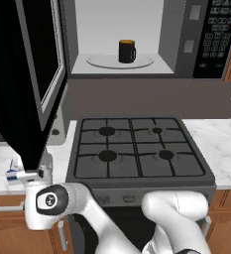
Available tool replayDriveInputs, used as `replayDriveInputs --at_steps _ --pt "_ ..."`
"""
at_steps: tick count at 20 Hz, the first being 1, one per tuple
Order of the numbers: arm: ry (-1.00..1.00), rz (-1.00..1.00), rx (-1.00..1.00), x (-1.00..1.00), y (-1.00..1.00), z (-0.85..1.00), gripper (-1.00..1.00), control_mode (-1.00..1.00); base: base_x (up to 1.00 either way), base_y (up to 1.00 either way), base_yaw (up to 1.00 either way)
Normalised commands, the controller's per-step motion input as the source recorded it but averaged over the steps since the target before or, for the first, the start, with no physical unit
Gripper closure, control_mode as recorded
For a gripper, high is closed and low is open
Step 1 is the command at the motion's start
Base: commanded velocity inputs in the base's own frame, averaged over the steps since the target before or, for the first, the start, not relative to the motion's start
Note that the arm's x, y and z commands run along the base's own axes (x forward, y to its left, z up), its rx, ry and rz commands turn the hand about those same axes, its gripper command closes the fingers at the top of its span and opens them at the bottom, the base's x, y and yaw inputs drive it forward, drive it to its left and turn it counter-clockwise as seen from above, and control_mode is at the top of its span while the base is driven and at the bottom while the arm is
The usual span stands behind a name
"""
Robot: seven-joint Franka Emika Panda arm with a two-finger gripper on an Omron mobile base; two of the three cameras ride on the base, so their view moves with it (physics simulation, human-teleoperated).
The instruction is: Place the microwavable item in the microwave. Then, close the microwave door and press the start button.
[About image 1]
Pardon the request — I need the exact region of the wooden drawer front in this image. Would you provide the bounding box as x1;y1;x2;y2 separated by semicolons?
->
0;193;28;220
207;189;231;213

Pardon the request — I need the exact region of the glass microwave turntable plate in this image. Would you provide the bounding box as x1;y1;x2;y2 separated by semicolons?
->
85;53;156;70

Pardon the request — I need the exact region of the wooden cupboard door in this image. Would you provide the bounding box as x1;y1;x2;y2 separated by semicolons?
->
0;216;75;254
204;210;231;254

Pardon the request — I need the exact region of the black microwave oven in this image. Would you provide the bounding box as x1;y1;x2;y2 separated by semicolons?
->
58;0;231;80

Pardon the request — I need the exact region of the silver drawer handle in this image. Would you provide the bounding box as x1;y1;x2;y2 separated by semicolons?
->
0;200;26;213

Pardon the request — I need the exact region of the dark grey oven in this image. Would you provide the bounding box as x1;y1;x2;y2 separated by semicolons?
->
66;185;218;254

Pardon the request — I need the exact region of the white and blue carton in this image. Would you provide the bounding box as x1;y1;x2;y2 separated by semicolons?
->
5;158;26;183

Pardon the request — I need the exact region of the black microwave door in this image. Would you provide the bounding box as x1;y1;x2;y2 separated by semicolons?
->
0;0;68;172

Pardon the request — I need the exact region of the silver cupboard door handle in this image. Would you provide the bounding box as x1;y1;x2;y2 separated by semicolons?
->
201;215;213;240
57;219;69;252

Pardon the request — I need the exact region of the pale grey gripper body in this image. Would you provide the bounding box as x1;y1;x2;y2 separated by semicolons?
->
25;148;55;186

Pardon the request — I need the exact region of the grey toaster oven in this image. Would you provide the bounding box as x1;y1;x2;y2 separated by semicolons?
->
0;97;72;147

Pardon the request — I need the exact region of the black mug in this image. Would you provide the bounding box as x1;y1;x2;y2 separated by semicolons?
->
117;39;138;64

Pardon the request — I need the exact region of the dark grey gas hob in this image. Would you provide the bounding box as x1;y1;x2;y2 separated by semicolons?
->
64;116;217;191

